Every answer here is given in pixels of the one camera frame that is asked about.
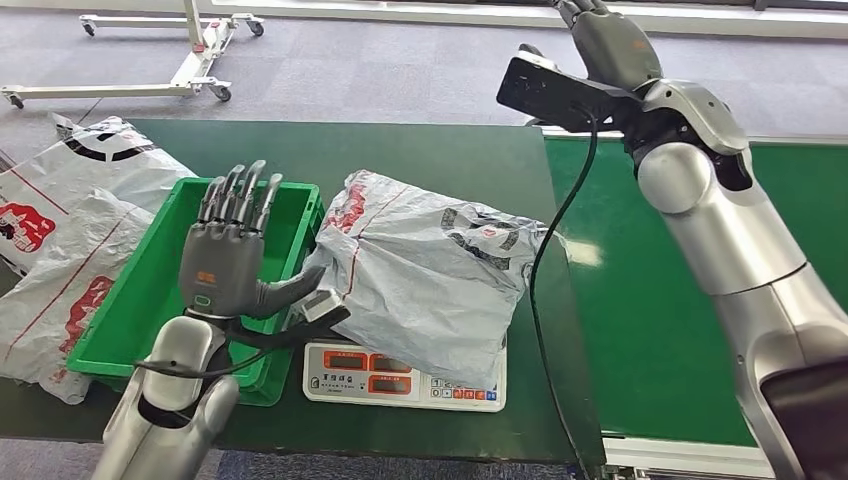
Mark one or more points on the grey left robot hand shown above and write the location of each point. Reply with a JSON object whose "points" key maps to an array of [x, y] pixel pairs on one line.
{"points": [[222, 272]]}

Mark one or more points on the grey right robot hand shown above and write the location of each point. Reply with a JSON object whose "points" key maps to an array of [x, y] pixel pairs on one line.
{"points": [[613, 46]]}

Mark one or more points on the grey plastic mailer package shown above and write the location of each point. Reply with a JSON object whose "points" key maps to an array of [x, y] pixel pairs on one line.
{"points": [[424, 272]]}

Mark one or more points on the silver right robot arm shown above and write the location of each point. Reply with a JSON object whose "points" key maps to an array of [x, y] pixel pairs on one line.
{"points": [[735, 232]]}

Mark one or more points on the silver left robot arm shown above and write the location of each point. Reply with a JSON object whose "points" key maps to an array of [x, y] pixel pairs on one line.
{"points": [[166, 404]]}

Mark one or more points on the green plastic basket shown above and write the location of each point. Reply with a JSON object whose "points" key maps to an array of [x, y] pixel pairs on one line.
{"points": [[139, 311]]}

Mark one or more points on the white electronic weighing scale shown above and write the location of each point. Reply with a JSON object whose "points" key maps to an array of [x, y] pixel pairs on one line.
{"points": [[371, 378]]}

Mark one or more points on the white mailer bag red print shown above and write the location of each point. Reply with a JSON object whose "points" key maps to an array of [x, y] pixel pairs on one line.
{"points": [[60, 298]]}

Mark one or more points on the white mailer bag black print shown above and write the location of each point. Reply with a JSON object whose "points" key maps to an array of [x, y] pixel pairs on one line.
{"points": [[86, 166]]}

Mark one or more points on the white paper label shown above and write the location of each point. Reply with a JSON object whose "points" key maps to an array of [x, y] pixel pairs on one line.
{"points": [[584, 253]]}

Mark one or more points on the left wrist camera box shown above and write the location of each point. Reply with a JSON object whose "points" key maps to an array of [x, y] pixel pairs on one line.
{"points": [[316, 306]]}

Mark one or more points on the white wheeled metal frame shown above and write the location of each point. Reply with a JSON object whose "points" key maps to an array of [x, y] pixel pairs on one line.
{"points": [[192, 66]]}

